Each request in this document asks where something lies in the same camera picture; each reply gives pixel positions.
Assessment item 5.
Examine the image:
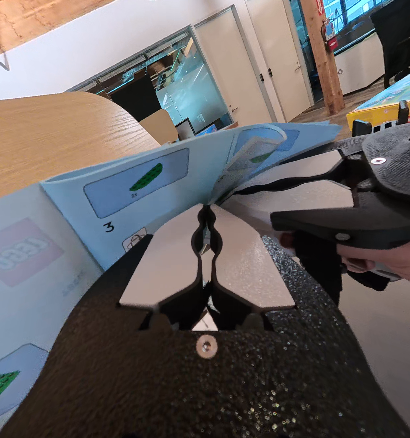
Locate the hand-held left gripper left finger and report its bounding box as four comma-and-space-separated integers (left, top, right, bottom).
119, 203, 210, 312

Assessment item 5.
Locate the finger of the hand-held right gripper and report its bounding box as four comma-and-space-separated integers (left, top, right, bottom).
232, 149, 350, 196
220, 180, 356, 237

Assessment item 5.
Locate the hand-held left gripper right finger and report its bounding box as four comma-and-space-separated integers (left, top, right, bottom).
207, 204, 296, 313

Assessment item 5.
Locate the lego instruction booklet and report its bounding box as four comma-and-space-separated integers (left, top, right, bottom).
0, 120, 343, 438

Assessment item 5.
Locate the yellow lego box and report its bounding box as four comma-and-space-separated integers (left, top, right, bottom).
346, 67, 410, 133

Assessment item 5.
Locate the person's right hand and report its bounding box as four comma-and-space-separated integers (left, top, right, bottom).
336, 238, 410, 282

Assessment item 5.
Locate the white recycling bin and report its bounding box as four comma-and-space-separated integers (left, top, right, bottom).
333, 31, 387, 96

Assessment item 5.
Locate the white door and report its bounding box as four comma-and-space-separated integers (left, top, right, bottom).
194, 6, 273, 126
245, 0, 316, 122

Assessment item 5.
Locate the black chair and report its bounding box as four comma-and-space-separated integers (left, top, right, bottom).
369, 0, 410, 90

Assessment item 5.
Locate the computer monitor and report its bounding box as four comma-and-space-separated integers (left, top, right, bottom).
175, 118, 196, 141

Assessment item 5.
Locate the glass partition window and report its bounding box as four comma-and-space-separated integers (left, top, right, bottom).
67, 24, 234, 138

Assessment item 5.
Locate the large paned window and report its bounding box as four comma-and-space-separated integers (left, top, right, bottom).
328, 0, 395, 38

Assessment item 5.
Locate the large rounded wooden divider panel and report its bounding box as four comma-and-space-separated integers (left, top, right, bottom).
0, 91, 162, 203

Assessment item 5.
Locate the wooden post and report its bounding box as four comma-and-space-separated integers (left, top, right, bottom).
299, 0, 346, 116

